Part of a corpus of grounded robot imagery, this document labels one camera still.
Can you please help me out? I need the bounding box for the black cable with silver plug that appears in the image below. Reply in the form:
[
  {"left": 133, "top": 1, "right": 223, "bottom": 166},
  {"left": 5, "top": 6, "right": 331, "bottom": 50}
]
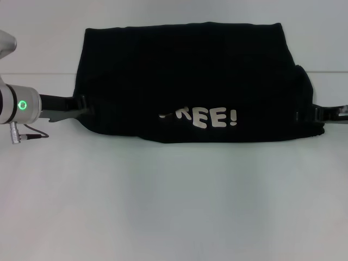
[{"left": 9, "top": 121, "right": 50, "bottom": 145}]

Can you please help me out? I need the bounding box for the black shirt with white print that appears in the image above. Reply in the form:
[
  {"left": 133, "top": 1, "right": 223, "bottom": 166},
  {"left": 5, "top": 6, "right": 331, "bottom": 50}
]
[{"left": 72, "top": 22, "right": 326, "bottom": 145}]

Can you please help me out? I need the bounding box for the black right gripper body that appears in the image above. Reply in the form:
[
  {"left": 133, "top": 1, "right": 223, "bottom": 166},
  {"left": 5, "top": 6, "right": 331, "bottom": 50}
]
[{"left": 325, "top": 104, "right": 348, "bottom": 125}]

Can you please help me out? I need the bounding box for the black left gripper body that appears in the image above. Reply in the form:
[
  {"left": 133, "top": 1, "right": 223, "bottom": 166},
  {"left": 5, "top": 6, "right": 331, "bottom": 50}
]
[{"left": 39, "top": 94, "right": 83, "bottom": 123}]

